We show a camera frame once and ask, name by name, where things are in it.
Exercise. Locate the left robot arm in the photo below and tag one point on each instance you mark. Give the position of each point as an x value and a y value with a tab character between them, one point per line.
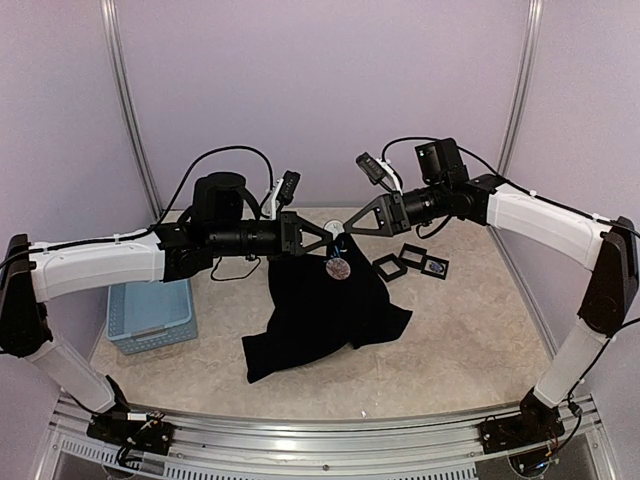
224	220

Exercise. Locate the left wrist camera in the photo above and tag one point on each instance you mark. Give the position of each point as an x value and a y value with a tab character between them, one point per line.
280	195

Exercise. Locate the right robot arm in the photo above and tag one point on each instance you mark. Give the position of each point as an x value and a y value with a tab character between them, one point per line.
606	248

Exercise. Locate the black square frame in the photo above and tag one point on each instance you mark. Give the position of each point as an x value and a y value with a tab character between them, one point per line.
389	268
439	275
412	256

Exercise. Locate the black garment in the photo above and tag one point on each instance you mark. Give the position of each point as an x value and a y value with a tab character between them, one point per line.
314	315

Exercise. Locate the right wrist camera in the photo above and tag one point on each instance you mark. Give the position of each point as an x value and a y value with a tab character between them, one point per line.
380	172

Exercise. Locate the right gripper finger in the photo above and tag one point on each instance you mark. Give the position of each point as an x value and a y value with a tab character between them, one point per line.
372	209
378	231

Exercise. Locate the orange portrait brooch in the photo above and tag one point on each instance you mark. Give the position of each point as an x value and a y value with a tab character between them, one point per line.
334	227

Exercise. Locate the black square frame near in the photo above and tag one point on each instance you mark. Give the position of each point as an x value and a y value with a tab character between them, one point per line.
389	268

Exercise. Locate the aluminium corner post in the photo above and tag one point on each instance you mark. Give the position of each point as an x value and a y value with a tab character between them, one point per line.
124	95
522	84

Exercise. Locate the left aluminium corner post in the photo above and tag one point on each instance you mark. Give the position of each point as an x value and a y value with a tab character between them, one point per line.
124	95

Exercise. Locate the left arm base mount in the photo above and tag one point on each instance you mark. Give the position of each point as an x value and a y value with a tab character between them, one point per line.
132	431

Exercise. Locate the starry night blue brooch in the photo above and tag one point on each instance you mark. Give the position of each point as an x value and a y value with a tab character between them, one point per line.
435	266

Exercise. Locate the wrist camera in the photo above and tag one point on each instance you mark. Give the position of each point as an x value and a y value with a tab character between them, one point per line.
380	172
280	195

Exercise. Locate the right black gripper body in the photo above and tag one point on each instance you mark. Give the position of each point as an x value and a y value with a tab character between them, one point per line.
400	217

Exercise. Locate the black square frame middle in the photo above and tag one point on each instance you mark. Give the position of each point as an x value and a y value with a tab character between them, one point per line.
412	256

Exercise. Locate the blue plastic basket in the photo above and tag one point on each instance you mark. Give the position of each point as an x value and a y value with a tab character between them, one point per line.
145	316

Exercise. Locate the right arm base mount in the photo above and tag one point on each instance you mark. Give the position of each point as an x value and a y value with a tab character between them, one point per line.
535	429

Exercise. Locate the right aluminium corner post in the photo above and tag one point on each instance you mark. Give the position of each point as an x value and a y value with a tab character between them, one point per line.
522	84

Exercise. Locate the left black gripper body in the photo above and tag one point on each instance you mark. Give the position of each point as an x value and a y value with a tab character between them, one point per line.
288	219

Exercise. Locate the aluminium front rail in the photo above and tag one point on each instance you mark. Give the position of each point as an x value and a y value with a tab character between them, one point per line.
445	446

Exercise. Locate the pale pink round brooch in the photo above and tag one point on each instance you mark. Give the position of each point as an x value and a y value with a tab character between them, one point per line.
338	268

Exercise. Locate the black square frame far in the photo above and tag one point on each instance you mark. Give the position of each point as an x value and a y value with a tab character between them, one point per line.
439	275

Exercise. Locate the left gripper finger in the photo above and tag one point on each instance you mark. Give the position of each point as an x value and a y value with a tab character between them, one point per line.
306	227
309	243

